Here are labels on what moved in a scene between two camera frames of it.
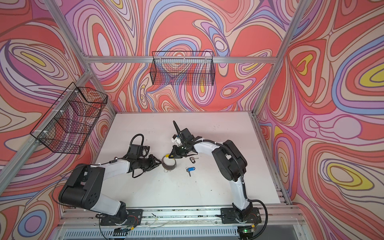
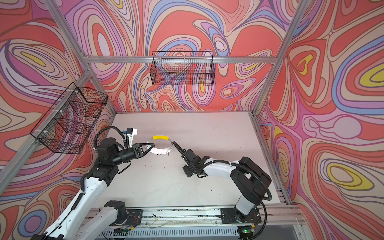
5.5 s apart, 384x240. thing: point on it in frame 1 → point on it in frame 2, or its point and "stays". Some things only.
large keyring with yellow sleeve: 169,167 → 160,151
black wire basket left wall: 68,124 stays
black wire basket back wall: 183,68 stays
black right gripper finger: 178,130 → 179,149
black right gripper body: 181,151 → 189,170
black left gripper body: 147,164 → 127,155
